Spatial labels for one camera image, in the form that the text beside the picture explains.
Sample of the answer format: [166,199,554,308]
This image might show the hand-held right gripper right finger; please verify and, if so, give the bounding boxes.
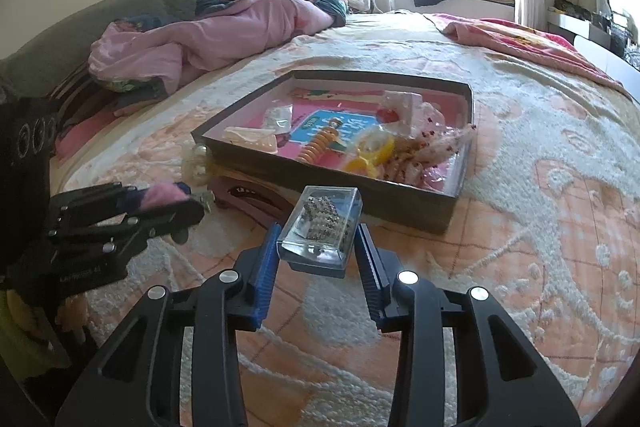
[354,223,583,427]

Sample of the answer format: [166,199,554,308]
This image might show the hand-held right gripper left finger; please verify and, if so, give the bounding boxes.
[60,223,282,427]

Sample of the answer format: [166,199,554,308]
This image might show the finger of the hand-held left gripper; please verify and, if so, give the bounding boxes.
[47,199,206,258]
[50,184,151,220]

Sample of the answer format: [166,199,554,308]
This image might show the pink fluffy hair tie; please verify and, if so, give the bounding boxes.
[140,183,193,210]

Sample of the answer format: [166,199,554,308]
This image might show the grey cardboard box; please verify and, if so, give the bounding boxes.
[192,69,475,235]

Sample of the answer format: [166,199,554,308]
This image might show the clear case of bead jewelry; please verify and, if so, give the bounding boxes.
[276,185,364,279]

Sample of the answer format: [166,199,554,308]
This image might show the cream hair claw clip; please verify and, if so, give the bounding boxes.
[222,126,278,154]

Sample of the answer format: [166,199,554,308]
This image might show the yellow hair clip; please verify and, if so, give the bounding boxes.
[342,127,401,180]

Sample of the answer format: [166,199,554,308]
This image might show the floral clear plastic bag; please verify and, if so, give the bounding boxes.
[382,99,476,188]

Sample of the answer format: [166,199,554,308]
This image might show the beige spiral hair tie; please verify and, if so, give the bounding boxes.
[299,119,346,165]

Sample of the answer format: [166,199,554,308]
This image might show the small clear plastic bag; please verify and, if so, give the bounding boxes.
[262,103,295,132]

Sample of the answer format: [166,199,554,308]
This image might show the white packet with red item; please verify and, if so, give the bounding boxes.
[377,89,423,135]

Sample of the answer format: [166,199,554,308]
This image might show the person's left forearm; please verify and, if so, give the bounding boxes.
[0,289,66,373]

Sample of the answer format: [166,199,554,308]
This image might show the person's left hand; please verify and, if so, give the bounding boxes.
[55,292,88,348]

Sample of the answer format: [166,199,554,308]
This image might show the pearl hair accessory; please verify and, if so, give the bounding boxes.
[182,144,213,185]

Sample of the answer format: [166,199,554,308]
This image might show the striped pillow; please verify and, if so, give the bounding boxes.
[47,59,121,118]

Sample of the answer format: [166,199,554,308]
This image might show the blue printed card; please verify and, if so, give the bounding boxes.
[282,109,386,158]

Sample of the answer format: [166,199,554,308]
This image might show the pink paper box lining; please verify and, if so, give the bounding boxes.
[270,87,451,188]

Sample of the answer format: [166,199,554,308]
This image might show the pink quilt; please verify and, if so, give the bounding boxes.
[90,0,346,92]

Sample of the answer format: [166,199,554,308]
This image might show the grey upholstered headboard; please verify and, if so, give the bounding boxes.
[0,0,236,78]

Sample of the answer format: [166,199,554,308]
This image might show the pink printed blanket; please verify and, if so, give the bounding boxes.
[432,13,626,92]

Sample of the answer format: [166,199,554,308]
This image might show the white low tv stand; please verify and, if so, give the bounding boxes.
[547,4,640,102]

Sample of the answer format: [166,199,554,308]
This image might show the clear organizer boxes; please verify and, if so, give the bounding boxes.
[595,9,640,58]

